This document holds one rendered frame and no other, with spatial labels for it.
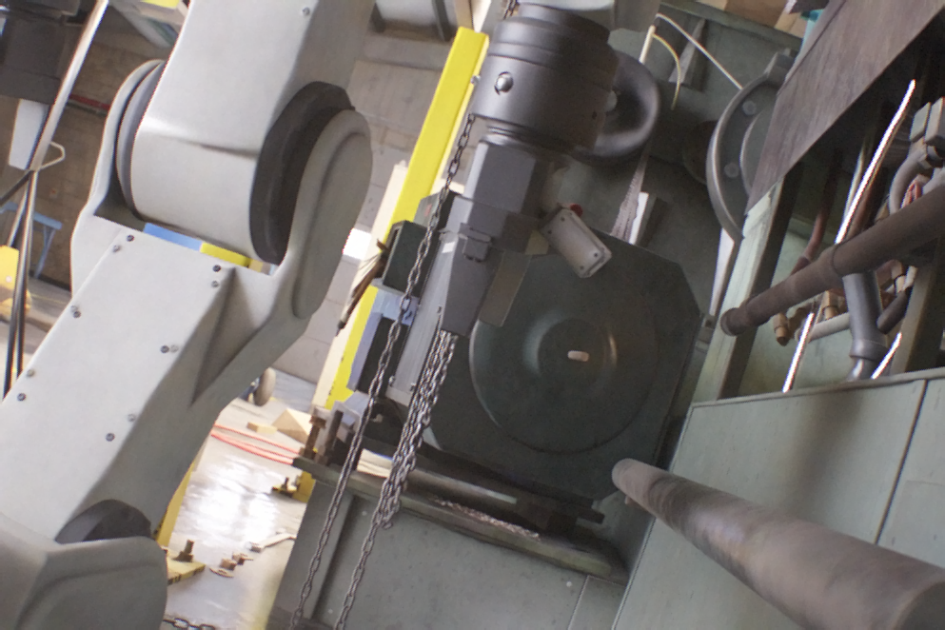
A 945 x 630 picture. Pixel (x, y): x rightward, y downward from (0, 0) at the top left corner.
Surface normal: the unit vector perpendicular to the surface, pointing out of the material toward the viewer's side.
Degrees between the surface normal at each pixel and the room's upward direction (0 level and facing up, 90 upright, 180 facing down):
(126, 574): 45
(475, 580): 90
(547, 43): 102
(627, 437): 90
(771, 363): 72
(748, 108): 90
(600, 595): 90
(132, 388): 60
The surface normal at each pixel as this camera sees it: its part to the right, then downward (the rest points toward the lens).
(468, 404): 0.24, 0.00
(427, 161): -0.07, -0.11
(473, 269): -0.24, 0.04
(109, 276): 0.01, -0.60
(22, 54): 0.93, 0.30
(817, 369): 0.03, -0.39
